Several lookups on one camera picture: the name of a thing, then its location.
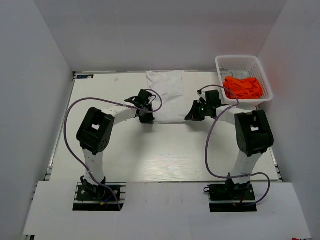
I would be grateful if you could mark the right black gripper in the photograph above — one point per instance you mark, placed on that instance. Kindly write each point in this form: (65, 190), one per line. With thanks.
(193, 115)

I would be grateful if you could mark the grey cloth in basket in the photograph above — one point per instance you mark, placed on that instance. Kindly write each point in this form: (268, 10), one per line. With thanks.
(235, 74)

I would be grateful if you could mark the orange t shirt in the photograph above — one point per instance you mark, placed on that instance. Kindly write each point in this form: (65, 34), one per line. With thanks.
(249, 88)

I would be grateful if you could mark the white t shirt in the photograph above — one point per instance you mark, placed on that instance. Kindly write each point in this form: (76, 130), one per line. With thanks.
(169, 85)

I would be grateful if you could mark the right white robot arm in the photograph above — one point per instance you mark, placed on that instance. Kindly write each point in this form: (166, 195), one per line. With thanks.
(252, 129)

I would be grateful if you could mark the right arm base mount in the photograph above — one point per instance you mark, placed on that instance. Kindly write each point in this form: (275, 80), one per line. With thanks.
(231, 198)

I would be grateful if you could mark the blue label sticker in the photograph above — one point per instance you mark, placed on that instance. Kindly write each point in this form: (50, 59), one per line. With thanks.
(85, 76)

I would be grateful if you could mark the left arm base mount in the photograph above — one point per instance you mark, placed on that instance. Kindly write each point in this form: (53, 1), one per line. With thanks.
(96, 198)

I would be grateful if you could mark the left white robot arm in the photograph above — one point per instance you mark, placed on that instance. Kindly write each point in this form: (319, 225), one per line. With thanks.
(95, 132)

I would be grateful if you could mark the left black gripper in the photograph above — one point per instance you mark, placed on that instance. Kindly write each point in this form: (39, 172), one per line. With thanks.
(149, 120)

